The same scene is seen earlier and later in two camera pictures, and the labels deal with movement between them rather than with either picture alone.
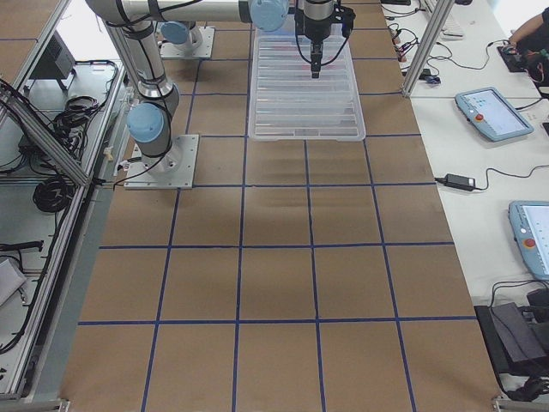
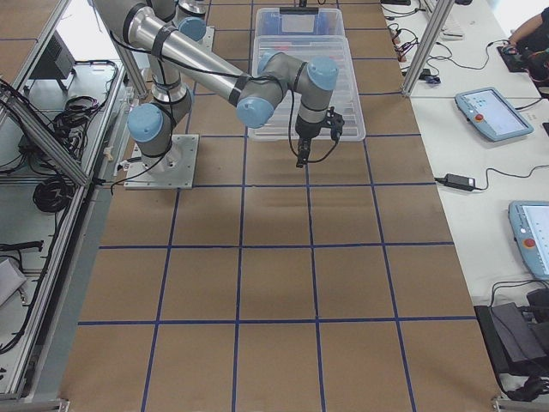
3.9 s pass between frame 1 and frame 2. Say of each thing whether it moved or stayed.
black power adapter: stayed
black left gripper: moved
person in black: stayed
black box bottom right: stayed
